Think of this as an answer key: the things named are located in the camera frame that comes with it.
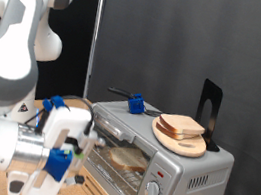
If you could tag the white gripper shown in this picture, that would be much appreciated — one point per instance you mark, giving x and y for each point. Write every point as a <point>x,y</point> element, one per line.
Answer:
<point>65,123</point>

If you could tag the white bread slice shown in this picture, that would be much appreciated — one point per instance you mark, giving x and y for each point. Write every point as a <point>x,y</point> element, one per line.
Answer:
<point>128,158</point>

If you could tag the metal spatula with blue block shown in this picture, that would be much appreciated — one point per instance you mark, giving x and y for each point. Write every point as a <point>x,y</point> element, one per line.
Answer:
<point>135,106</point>

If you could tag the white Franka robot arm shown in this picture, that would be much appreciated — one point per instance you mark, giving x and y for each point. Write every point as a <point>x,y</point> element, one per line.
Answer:
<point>6,72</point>

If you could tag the red oven indicator light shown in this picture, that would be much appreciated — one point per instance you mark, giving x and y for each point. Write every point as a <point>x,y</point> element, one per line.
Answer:
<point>160,174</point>

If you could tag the silver toaster oven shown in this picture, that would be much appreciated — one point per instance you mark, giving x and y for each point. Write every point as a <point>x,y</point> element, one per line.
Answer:
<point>171,172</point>

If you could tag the silver knob below red light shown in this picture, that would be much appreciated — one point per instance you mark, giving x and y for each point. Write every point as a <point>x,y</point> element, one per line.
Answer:
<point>152,190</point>

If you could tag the bread slice with brown crust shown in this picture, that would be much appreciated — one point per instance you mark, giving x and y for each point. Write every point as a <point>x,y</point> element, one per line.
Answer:
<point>171,133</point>
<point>182,123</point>

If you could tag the oval wooden cutting board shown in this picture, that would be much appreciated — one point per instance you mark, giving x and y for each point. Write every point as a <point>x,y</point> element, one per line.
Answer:
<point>179,146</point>

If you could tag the vertical metal pole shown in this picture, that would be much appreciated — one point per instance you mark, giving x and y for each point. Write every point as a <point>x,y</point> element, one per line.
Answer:
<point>95,37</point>

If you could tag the black fabric backdrop curtain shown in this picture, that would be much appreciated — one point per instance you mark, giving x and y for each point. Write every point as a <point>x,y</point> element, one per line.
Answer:
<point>77,34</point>

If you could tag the black metal bookend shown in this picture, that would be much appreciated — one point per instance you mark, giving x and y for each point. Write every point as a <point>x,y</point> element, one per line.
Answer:
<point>217,102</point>

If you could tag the grey fabric backdrop curtain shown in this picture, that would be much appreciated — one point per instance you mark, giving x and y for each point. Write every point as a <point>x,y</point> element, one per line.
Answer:
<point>215,41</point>

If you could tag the silver wrist camera blue mount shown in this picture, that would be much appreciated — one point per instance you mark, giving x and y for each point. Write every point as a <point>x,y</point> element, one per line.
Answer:
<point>58,162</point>

